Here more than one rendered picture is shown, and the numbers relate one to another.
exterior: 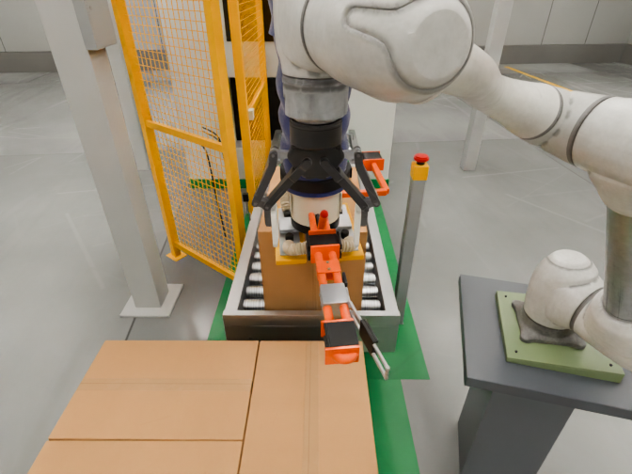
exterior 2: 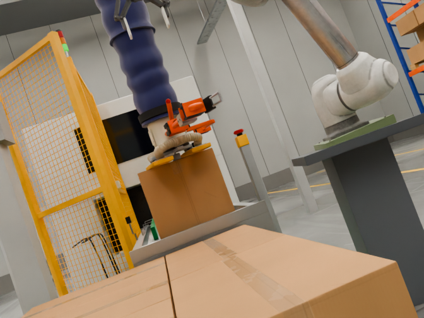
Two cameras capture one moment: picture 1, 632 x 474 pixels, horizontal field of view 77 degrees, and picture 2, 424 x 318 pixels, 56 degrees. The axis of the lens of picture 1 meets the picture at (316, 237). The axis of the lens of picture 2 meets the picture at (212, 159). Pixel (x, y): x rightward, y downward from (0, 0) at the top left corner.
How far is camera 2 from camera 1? 1.23 m
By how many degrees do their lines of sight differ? 37
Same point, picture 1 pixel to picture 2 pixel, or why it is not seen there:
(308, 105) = not seen: outside the picture
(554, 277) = (318, 88)
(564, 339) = (354, 124)
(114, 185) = (19, 241)
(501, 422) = (370, 217)
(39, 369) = not seen: outside the picture
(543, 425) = (396, 199)
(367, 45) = not seen: outside the picture
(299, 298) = (187, 224)
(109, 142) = (14, 204)
